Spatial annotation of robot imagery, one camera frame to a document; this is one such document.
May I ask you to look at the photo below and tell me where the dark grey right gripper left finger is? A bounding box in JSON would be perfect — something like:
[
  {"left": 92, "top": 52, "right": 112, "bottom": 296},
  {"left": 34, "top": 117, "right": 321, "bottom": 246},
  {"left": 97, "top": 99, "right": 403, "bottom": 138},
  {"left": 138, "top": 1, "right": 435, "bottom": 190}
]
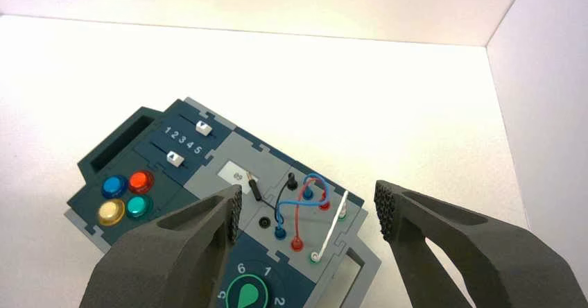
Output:
[{"left": 78, "top": 184, "right": 243, "bottom": 308}]

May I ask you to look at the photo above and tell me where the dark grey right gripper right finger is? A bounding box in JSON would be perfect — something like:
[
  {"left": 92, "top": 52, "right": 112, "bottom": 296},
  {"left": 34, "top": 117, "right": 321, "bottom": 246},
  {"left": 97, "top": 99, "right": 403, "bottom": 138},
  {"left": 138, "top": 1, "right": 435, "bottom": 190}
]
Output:
[{"left": 373, "top": 180, "right": 588, "bottom": 308}]

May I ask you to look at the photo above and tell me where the green round push button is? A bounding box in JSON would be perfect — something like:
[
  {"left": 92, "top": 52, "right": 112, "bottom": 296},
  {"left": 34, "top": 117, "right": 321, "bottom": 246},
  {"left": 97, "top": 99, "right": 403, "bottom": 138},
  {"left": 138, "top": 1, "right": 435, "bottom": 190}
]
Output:
[{"left": 126, "top": 195, "right": 154, "bottom": 219}]

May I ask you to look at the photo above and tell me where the green rotary dial knob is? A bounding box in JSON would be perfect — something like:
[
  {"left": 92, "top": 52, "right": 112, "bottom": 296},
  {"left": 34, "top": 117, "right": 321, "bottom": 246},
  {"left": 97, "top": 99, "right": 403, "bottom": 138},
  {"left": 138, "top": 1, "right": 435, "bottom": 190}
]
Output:
[{"left": 225, "top": 274, "right": 271, "bottom": 308}]

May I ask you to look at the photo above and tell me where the yellow round push button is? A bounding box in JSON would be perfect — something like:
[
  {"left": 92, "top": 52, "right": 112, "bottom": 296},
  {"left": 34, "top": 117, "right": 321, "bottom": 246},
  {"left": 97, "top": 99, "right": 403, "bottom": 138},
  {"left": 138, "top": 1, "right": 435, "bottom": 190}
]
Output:
[{"left": 97, "top": 198, "right": 126, "bottom": 227}]

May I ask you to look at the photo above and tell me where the red round push button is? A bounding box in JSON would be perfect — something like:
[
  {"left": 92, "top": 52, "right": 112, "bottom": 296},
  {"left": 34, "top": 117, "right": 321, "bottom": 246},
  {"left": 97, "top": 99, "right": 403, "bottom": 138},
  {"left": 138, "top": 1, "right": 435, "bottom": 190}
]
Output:
[{"left": 128, "top": 171, "right": 156, "bottom": 195}]

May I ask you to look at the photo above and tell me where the small white display screen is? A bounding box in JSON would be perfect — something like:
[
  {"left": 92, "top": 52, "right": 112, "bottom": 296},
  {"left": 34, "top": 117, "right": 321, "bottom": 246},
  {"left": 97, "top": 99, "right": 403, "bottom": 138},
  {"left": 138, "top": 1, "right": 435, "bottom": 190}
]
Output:
[{"left": 216, "top": 161, "right": 259, "bottom": 195}]

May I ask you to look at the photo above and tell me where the black probe pen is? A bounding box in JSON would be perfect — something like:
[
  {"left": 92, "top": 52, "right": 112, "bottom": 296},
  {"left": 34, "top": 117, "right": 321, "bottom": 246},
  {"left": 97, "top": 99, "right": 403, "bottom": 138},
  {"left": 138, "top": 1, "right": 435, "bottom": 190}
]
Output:
[{"left": 246, "top": 171, "right": 263, "bottom": 203}]

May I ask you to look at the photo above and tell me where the blue round push button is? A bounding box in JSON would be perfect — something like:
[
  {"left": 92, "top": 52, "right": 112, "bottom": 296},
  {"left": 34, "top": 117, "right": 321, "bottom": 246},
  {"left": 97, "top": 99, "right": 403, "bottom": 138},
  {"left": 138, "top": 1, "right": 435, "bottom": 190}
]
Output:
[{"left": 101, "top": 175, "right": 129, "bottom": 199}]

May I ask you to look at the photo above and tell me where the blue grey task board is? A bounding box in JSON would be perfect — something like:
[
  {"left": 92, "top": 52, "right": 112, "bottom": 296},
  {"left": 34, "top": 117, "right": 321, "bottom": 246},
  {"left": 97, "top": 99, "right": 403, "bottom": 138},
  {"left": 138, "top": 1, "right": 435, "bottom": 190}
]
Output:
[{"left": 64, "top": 96, "right": 382, "bottom": 308}]

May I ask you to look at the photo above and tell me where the red jumper cable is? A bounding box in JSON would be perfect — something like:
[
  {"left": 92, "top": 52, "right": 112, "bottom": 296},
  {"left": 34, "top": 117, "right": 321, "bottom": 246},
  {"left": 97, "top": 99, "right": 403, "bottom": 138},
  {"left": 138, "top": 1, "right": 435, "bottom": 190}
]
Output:
[{"left": 291, "top": 187, "right": 331, "bottom": 253}]

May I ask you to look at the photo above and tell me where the black plug cable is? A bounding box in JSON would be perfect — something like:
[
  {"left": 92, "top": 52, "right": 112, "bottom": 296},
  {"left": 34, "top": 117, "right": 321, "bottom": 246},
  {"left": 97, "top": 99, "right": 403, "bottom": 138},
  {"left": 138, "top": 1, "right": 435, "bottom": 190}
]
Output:
[{"left": 261, "top": 172, "right": 299, "bottom": 223}]

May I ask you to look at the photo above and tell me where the blue jumper cable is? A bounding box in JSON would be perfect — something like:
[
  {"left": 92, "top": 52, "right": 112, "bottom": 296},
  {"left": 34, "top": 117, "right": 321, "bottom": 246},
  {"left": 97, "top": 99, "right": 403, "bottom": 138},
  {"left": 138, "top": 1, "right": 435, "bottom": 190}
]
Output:
[{"left": 273, "top": 173, "right": 331, "bottom": 241}]

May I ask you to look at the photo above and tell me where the white jumper cable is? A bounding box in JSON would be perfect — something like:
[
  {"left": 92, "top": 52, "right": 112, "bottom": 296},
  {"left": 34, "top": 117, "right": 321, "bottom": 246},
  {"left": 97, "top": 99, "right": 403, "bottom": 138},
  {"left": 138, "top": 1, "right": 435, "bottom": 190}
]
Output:
[{"left": 309, "top": 189, "right": 349, "bottom": 264}]

